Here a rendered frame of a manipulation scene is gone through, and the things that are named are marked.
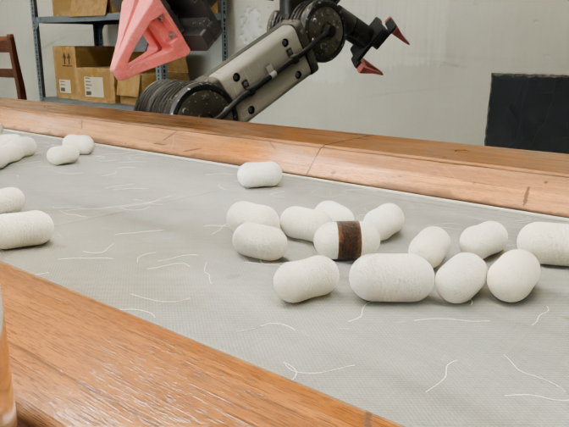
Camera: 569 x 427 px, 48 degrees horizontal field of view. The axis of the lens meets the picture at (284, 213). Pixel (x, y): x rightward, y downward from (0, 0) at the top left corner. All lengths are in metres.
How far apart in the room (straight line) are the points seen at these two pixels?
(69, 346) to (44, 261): 0.16
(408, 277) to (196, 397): 0.13
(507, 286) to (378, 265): 0.06
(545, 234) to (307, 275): 0.13
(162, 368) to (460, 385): 0.10
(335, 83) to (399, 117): 0.35
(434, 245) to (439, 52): 2.29
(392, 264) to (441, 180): 0.22
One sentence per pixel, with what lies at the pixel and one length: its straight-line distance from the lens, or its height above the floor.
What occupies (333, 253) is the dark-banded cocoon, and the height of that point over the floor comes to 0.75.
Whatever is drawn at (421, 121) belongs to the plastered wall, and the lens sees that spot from 2.64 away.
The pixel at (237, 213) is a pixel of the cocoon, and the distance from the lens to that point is 0.37.
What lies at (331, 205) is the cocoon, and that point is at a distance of 0.38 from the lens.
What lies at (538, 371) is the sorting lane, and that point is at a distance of 0.24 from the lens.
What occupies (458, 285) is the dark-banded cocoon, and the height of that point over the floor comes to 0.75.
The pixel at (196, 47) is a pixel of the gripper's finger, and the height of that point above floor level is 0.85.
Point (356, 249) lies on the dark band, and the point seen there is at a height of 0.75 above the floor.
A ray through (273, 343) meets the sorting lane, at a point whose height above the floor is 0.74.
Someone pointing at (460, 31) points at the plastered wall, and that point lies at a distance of 2.56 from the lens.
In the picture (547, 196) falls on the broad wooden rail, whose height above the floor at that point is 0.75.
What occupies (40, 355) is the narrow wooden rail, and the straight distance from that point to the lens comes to 0.20.
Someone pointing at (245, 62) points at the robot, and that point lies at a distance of 1.04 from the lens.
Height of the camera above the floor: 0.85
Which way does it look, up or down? 15 degrees down
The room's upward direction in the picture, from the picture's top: straight up
